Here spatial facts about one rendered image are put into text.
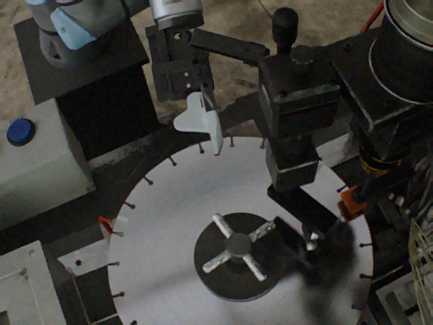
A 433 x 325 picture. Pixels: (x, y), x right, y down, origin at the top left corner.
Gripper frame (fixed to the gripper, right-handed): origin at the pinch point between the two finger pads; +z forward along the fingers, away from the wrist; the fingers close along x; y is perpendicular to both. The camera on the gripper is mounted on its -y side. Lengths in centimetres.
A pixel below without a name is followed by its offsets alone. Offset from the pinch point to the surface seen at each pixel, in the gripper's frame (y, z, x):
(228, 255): 1.8, 10.0, 19.5
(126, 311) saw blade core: 15.3, 15.3, 17.4
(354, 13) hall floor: -66, -33, -127
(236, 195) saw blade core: -0.6, 5.1, 10.6
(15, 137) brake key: 31.0, -8.4, -2.4
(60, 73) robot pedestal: 28.3, -19.9, -28.6
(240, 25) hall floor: -20, -35, -128
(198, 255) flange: 5.3, 10.4, 15.3
